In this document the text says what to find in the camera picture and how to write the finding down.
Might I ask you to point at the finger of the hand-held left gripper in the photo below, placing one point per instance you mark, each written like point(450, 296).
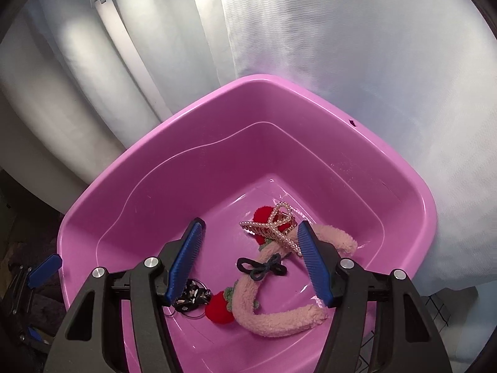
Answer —
point(44, 269)
point(34, 334)

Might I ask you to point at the black checked white tablecloth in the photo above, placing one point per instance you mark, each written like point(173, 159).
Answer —
point(438, 303)

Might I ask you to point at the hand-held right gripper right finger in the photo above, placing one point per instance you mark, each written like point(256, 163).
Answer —
point(316, 266)

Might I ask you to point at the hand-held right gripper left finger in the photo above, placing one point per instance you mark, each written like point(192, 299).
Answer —
point(186, 258)

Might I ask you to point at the pink strawberry plush headband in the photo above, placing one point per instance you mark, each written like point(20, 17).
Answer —
point(271, 322)

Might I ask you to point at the white sheer curtain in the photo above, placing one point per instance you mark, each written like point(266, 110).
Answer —
point(349, 46)

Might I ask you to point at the pearl hair claw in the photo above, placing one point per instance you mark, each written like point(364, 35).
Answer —
point(271, 227)

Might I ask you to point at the white pleated curtain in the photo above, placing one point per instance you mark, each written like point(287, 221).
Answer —
point(58, 85)

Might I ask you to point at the pink plastic tub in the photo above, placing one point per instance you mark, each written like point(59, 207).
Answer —
point(233, 143)

